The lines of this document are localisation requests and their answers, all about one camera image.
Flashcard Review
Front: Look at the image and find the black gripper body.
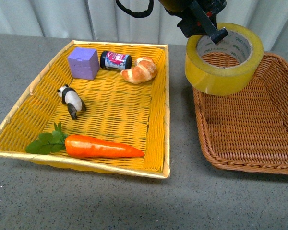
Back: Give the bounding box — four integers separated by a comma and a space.
160, 0, 227, 38

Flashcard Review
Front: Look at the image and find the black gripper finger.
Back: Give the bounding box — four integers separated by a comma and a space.
190, 0, 228, 44

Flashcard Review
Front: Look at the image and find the yellowish packing tape roll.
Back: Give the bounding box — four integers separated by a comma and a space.
185, 23, 264, 96

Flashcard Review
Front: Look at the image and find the brown wicker basket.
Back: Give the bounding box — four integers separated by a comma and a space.
193, 53, 288, 174

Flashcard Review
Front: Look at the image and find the yellow woven basket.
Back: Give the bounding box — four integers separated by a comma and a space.
0, 41, 170, 179

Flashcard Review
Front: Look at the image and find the grey-green curtain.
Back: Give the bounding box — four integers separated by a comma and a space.
0, 0, 288, 52

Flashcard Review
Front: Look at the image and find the toy croissant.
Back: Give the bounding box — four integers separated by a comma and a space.
120, 57, 158, 84

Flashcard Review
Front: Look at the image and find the small black labelled jar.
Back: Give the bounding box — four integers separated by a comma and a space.
99, 51, 132, 70

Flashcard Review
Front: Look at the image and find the purple foam cube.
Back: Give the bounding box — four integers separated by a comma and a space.
67, 47, 100, 80

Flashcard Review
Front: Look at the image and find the toy panda figure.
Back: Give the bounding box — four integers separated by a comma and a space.
57, 84, 87, 120

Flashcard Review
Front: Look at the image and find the toy orange carrot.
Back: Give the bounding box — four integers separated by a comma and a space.
25, 123, 145, 159

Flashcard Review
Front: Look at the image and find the black cable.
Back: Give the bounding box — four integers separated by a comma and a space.
115, 0, 155, 19

